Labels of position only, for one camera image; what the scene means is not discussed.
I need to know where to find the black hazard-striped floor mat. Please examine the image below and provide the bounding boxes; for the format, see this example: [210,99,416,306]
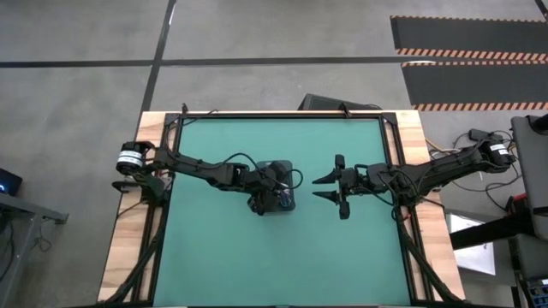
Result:
[401,61,548,113]
[390,15,548,62]

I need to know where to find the grey metal cart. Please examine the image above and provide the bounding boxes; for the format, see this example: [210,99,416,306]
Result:
[510,113,548,241]

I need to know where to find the white paper sheet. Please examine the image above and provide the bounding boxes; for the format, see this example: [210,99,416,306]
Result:
[444,212,497,277]

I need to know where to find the grey side desk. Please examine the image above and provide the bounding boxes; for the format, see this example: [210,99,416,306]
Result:
[0,191,70,308]

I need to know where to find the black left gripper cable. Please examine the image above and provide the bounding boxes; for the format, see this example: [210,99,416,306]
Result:
[280,167,305,192]

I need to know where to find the black floor cables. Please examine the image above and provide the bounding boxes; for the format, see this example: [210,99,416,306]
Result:
[427,127,523,214]

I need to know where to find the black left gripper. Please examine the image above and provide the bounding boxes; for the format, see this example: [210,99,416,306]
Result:
[246,160,295,216]

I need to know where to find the black aluminium table frame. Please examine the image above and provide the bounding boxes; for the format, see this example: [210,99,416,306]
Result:
[97,109,468,308]

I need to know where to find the black device with blue light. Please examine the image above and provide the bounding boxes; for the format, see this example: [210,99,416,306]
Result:
[0,167,24,198]

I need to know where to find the black floor bar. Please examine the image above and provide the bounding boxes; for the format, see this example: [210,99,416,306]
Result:
[449,211,534,252]

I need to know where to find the black power adapter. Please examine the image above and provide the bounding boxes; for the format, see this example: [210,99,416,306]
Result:
[468,127,493,142]

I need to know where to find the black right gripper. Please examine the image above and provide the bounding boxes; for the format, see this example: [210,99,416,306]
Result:
[311,153,374,221]

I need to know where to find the black plastic tray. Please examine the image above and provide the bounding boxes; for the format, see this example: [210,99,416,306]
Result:
[255,159,296,214]

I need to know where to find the yellow floor cable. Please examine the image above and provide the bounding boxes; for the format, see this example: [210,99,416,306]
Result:
[426,140,462,156]

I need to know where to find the black table cable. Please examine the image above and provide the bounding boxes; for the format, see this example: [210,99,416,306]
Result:
[162,102,222,149]

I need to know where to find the black monitor behind table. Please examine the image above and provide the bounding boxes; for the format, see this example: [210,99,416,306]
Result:
[297,92,383,112]

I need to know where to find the green table mat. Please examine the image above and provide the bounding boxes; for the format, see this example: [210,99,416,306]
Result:
[152,117,413,307]

